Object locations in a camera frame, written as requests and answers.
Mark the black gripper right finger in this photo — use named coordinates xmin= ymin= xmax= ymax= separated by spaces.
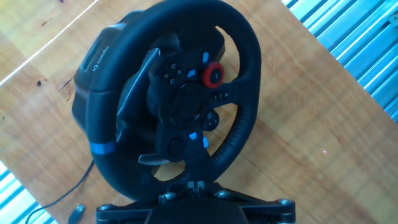
xmin=197 ymin=182 xmax=295 ymax=224

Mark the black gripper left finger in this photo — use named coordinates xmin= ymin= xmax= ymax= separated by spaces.
xmin=95 ymin=182 xmax=197 ymax=224

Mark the black racing steering wheel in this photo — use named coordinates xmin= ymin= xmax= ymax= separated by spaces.
xmin=85 ymin=0 xmax=262 ymax=202

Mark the brown wooden board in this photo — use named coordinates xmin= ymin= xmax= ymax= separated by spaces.
xmin=0 ymin=0 xmax=398 ymax=224

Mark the black USB cable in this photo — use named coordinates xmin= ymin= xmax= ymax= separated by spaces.
xmin=24 ymin=159 xmax=96 ymax=224

